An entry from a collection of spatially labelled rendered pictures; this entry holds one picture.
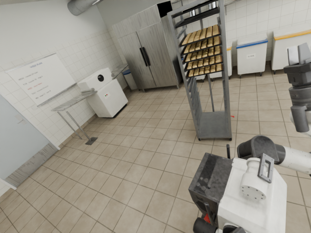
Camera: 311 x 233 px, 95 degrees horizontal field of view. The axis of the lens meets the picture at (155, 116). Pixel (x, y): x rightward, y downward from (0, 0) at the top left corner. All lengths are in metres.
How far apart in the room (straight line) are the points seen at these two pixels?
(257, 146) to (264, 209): 0.24
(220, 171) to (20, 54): 4.22
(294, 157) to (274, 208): 0.27
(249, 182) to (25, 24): 4.59
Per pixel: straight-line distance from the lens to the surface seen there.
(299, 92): 0.69
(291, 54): 0.73
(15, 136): 4.19
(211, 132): 2.39
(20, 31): 4.49
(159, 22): 3.80
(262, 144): 0.76
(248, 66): 3.97
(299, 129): 0.72
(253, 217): 0.62
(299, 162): 0.85
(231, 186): 0.65
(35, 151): 4.34
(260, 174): 0.54
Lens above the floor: 1.81
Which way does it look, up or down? 32 degrees down
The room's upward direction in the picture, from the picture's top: 23 degrees counter-clockwise
